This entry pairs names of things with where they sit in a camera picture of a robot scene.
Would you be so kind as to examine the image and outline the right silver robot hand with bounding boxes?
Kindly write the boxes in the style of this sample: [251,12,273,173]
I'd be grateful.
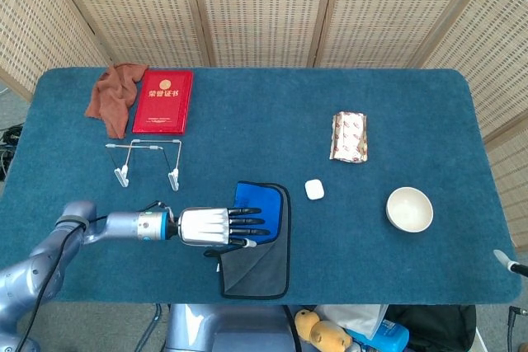
[493,249,528,278]

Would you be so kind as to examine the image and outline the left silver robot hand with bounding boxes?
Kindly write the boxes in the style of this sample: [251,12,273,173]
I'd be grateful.
[177,206,271,256]

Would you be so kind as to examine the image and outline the grey and blue cloth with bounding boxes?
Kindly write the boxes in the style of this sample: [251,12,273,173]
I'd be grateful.
[214,181,293,300]

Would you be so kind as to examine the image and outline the silver blue robot base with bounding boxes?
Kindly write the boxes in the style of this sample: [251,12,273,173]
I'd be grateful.
[164,303,298,352]

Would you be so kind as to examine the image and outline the black fabric bag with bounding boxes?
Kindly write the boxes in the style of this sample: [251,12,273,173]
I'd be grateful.
[387,304,478,352]

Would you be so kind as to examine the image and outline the white round bowl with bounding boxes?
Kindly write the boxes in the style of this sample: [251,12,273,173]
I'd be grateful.
[385,186,435,233]

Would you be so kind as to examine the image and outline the blue carpet table mat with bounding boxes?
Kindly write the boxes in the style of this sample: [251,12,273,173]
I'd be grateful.
[0,66,523,306]

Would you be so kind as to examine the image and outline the white earbuds case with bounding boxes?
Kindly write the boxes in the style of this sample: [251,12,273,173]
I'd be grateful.
[304,179,325,202]

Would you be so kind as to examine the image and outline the red certificate book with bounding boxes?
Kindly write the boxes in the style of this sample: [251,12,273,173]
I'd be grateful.
[132,69,194,136]

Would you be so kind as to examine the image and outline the blue plastic bottle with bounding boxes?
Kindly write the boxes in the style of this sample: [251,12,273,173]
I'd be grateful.
[350,318,410,352]

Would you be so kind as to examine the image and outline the yellow plush toy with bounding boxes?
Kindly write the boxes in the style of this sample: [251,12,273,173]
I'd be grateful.
[294,309,353,352]

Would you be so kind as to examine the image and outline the brown crumpled cloth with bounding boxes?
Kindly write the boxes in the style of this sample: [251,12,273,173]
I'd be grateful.
[84,63,149,139]

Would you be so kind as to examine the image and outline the white plastic bag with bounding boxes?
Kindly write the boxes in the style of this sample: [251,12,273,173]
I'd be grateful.
[317,304,389,339]

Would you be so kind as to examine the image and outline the gold foil snack packet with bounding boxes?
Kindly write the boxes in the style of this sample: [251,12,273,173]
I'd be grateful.
[328,110,369,164]

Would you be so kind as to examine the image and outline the white wire stand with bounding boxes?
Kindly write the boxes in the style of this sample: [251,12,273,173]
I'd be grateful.
[105,138,183,192]

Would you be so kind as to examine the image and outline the thin grey cable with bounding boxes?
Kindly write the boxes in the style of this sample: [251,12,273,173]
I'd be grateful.
[134,303,163,352]

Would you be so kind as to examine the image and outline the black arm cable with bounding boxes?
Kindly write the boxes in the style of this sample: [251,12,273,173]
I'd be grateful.
[15,201,174,352]

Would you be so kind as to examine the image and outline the black base cable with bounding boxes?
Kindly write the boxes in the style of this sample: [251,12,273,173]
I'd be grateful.
[282,305,304,352]

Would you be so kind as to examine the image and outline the tangled floor cables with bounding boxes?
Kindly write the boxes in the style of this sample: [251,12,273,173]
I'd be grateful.
[0,123,24,182]

